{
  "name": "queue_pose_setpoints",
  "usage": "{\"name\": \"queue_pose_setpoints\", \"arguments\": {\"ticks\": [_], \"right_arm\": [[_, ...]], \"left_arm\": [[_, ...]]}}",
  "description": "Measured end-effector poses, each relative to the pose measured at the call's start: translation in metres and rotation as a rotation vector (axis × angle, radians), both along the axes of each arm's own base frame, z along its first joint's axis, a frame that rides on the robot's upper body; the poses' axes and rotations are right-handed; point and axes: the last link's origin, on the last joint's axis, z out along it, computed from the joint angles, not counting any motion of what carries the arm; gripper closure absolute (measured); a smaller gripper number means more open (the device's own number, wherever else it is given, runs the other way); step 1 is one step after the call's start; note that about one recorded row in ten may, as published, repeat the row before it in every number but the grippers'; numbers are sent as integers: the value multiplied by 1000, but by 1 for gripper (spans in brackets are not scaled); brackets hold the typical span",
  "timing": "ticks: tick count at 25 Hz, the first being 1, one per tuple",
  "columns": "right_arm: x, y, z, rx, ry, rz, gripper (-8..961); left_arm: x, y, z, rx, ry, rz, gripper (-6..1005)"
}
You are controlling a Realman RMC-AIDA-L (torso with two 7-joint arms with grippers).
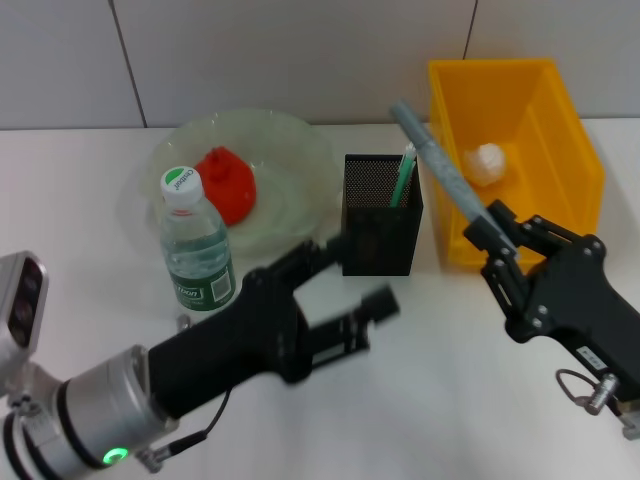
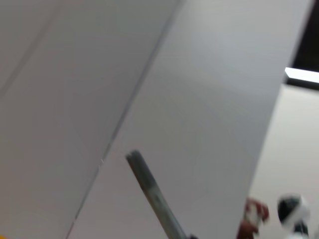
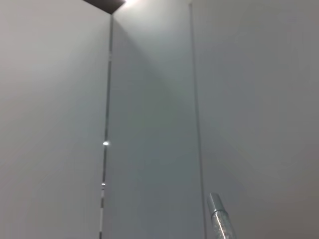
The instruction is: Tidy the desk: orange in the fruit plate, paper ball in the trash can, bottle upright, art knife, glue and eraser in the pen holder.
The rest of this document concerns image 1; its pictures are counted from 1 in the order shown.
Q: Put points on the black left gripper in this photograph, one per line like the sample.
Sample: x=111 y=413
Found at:
x=240 y=335

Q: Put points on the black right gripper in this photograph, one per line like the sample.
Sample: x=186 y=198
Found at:
x=575 y=300

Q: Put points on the white paper ball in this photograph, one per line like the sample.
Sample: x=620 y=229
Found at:
x=487 y=165

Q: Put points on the green utility knife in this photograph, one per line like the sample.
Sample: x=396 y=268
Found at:
x=404 y=175

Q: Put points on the grey marker pen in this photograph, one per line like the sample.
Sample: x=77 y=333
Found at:
x=440 y=160

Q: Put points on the red-orange toy orange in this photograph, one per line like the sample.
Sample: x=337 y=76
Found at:
x=232 y=190

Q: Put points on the clear green-label water bottle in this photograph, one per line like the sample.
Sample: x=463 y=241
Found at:
x=197 y=250

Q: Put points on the black mesh pen holder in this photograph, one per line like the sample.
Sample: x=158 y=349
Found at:
x=380 y=240

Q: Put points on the pale green glass fruit plate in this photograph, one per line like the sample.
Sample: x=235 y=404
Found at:
x=290 y=200

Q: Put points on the yellow plastic bin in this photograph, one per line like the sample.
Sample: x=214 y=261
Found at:
x=550 y=150

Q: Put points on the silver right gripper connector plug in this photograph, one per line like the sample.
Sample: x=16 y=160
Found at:
x=602 y=394

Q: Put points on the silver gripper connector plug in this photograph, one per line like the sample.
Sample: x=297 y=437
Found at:
x=602 y=394
x=184 y=321

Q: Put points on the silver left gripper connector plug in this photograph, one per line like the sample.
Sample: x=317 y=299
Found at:
x=184 y=321

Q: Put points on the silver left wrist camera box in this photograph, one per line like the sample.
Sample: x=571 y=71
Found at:
x=22 y=310

